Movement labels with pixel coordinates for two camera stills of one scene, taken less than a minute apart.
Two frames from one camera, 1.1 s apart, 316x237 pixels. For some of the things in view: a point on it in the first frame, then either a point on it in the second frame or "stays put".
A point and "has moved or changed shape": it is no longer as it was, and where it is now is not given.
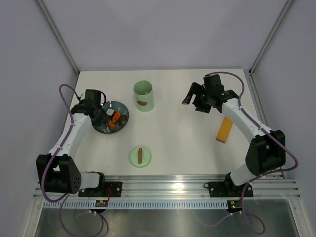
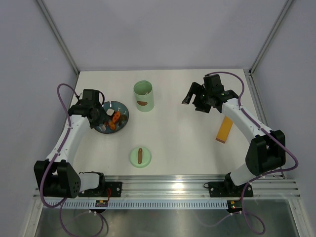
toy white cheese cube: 110,111 stays put
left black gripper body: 102,116 stays put
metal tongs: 107,129 has moved or changed shape
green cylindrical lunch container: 143,93 stays put
